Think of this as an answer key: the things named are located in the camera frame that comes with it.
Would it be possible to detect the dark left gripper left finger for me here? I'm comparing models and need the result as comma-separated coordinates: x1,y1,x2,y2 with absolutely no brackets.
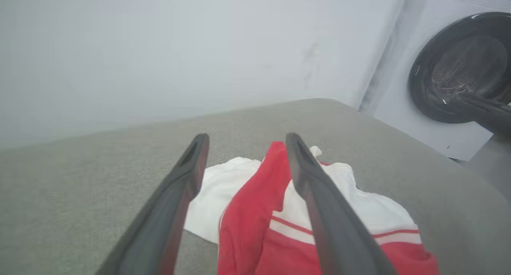
96,133,210,275

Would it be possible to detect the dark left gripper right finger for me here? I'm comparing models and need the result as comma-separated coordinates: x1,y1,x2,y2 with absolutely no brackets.
285,133,398,275

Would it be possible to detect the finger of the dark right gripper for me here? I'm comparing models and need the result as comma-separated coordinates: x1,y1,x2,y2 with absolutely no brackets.
443,101,511,136
459,94,511,113

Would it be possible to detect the red white basketball jersey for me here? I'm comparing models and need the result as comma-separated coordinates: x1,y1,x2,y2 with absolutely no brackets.
184,141,440,275

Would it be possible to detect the black round washing machine door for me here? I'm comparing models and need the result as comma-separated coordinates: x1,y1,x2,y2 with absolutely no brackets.
408,12,511,124

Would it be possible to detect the white washing machine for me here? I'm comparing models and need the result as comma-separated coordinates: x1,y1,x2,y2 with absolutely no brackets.
359,0,511,162

